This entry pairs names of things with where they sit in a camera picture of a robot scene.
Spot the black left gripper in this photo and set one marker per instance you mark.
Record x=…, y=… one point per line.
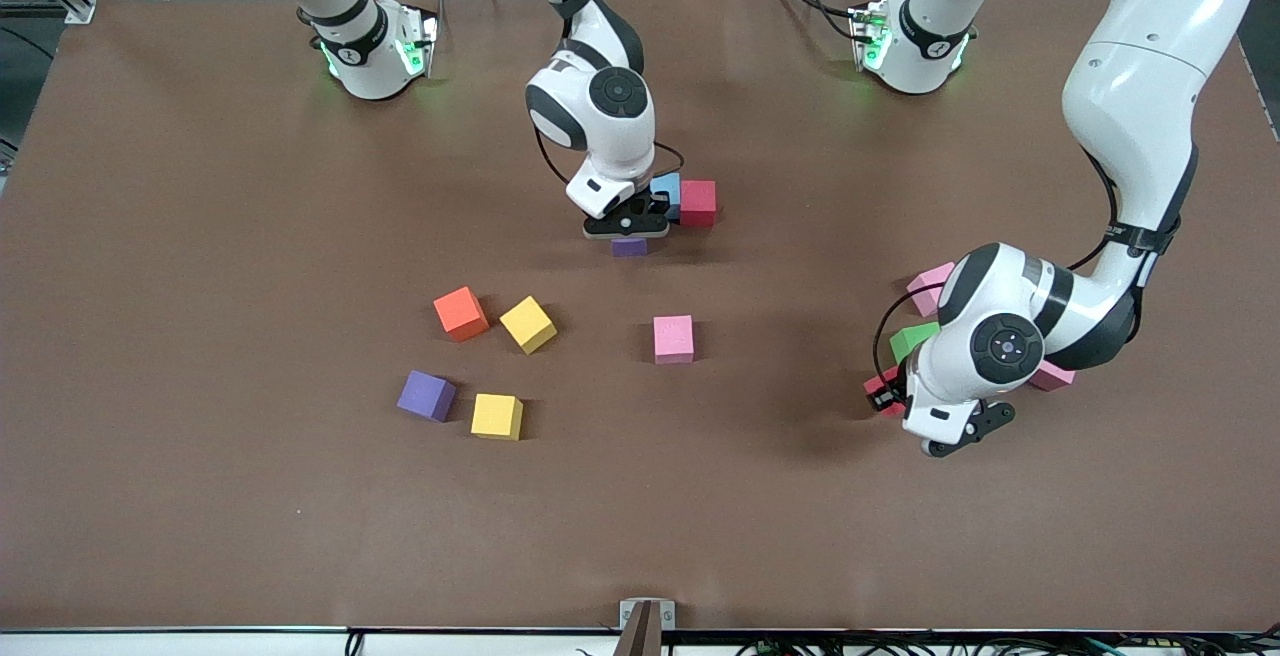
x=886, y=394

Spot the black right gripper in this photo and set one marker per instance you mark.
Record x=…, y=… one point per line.
x=655, y=204

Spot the red foam cube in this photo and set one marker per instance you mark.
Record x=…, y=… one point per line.
x=698, y=204
x=888, y=413

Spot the blue foam cube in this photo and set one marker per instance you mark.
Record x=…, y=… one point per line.
x=672, y=186

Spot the purple foam cube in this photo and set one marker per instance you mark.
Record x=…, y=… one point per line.
x=426, y=396
x=630, y=247

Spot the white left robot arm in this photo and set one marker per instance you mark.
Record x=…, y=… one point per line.
x=1130, y=96

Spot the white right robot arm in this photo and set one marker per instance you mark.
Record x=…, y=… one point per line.
x=615, y=151

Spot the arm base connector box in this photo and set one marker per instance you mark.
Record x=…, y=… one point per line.
x=417, y=41
x=870, y=36

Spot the green foam cube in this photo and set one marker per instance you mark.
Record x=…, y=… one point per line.
x=910, y=343

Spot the pink foam cube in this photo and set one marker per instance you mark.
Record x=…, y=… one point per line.
x=673, y=339
x=925, y=288
x=1053, y=379

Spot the yellow foam cube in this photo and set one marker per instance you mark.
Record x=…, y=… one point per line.
x=528, y=324
x=497, y=416

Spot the orange foam cube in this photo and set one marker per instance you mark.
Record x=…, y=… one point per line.
x=461, y=313

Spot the large table cover sheet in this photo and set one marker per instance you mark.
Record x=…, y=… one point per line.
x=200, y=286

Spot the grey metal table bracket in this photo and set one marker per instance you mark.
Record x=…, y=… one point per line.
x=647, y=616

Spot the white table edge rail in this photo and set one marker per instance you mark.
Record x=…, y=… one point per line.
x=150, y=646

